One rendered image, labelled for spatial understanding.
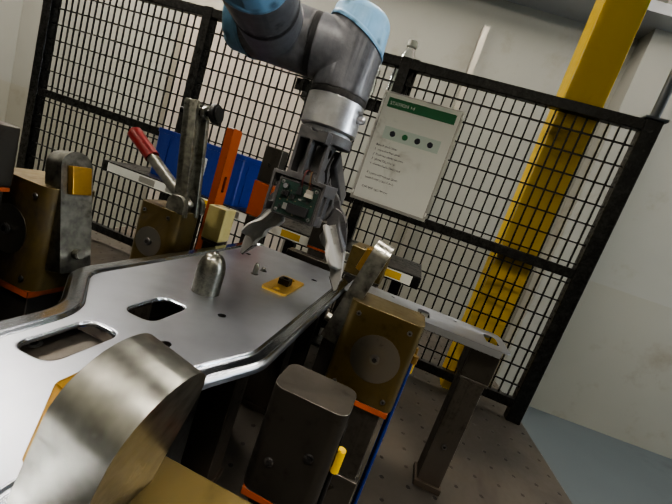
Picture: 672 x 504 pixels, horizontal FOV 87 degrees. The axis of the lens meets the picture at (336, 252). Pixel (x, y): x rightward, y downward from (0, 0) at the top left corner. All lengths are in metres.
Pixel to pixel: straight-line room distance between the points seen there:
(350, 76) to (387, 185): 0.60
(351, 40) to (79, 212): 0.36
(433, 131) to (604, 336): 2.67
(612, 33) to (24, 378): 1.26
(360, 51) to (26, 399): 0.43
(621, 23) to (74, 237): 1.23
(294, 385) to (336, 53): 0.37
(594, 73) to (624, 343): 2.62
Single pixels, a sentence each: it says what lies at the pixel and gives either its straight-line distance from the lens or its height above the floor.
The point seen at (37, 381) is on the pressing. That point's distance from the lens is 0.29.
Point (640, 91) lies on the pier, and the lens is 3.23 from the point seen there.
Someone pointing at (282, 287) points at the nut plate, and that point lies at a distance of 0.52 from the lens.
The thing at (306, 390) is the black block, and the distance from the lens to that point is 0.33.
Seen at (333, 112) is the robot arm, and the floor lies 1.24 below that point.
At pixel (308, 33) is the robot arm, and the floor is 1.32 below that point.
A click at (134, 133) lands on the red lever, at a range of 0.66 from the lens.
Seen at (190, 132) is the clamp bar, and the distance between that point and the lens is 0.59.
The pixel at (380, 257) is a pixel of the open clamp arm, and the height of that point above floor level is 1.10.
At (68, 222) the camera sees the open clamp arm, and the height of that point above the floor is 1.04.
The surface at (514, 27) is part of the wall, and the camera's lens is 3.21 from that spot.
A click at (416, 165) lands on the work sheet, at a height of 1.29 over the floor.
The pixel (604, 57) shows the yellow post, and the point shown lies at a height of 1.67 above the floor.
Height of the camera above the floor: 1.16
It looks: 10 degrees down
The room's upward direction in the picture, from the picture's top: 19 degrees clockwise
